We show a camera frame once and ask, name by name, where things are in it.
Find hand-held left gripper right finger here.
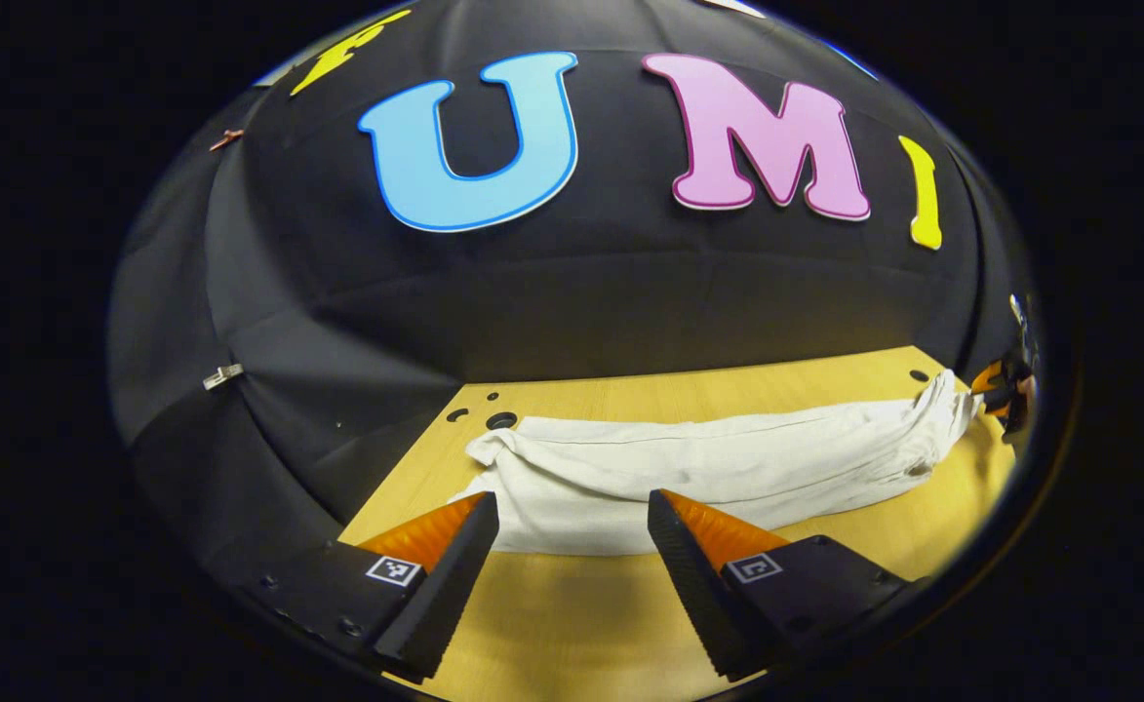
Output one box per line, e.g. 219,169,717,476
647,487,925,683

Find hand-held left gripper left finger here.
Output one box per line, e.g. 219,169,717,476
240,490,501,683

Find white jeans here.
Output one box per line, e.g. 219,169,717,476
450,369,982,558

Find black backdrop cloth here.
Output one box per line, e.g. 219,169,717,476
108,0,1037,586

